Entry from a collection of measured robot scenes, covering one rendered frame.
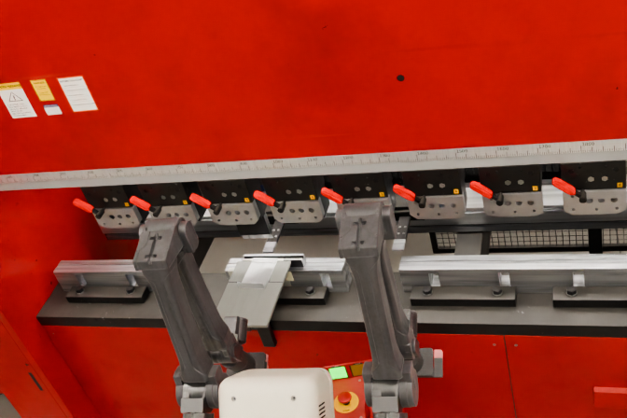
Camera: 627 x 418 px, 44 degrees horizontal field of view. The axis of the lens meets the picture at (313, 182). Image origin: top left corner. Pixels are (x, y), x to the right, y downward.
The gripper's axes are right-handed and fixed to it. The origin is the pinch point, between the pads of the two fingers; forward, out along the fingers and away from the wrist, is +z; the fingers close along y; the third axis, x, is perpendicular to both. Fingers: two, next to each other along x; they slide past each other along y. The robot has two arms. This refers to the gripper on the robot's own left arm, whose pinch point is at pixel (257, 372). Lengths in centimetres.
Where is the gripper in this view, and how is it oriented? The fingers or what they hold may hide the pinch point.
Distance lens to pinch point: 214.6
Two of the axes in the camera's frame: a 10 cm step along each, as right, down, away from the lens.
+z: 2.9, 4.2, 8.6
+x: -0.4, 9.0, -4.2
